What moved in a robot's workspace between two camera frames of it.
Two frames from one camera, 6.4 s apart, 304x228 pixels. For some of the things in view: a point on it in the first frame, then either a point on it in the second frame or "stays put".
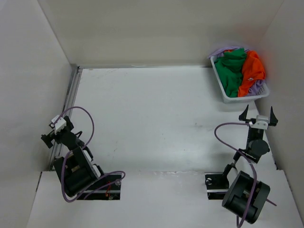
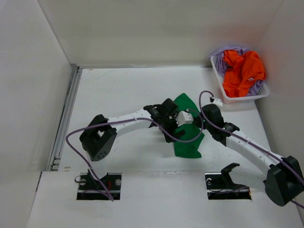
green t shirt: x=229 y=67 → x=187 y=146
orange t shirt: x=252 y=70 stays put
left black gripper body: x=48 y=137 → x=170 y=125
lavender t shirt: x=254 y=86 stays put
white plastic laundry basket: x=261 y=93 stays put
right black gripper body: x=252 y=134 → x=198 y=122
